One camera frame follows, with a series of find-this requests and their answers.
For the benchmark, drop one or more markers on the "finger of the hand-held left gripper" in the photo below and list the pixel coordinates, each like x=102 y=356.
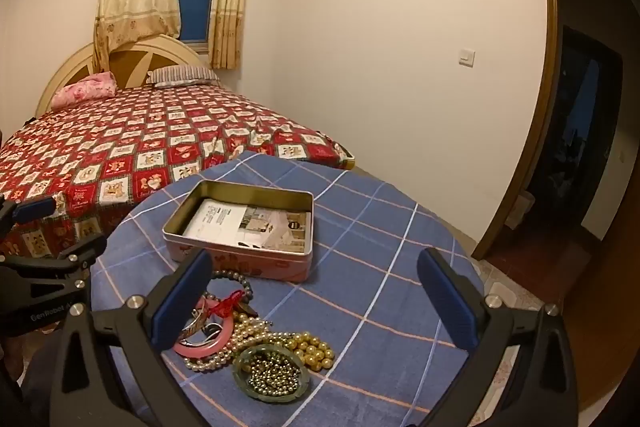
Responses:
x=85 y=249
x=35 y=209

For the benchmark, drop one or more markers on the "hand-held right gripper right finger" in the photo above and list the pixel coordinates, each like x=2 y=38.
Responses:
x=447 y=307

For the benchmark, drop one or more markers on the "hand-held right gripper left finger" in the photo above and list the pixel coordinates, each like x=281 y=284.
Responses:
x=182 y=302

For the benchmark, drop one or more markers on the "silver bangle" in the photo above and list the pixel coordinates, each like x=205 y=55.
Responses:
x=192 y=326

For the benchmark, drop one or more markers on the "pink bangle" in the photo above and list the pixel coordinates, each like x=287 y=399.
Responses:
x=200 y=349

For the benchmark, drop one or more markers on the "gold metal tin box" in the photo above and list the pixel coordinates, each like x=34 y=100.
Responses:
x=260 y=264

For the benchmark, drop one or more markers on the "green jade bangle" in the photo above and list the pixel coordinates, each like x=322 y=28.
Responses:
x=240 y=369

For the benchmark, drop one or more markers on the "blue plaid tablecloth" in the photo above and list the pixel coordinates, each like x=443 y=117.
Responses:
x=390 y=297

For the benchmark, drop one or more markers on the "printed paper leaflet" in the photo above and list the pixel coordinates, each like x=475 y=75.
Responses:
x=235 y=227

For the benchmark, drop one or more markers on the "red patchwork bedspread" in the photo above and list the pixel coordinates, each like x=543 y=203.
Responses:
x=150 y=142

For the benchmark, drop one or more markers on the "pink floral pillow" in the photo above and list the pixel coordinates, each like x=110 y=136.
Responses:
x=85 y=89

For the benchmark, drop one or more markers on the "cream wooden headboard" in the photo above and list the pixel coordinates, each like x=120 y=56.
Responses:
x=65 y=72

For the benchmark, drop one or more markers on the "striped pillow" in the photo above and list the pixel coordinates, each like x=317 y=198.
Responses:
x=182 y=76

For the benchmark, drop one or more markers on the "white light switch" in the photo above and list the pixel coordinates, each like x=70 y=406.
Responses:
x=467 y=57

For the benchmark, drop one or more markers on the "brown wooden door frame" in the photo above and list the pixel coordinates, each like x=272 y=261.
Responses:
x=547 y=57

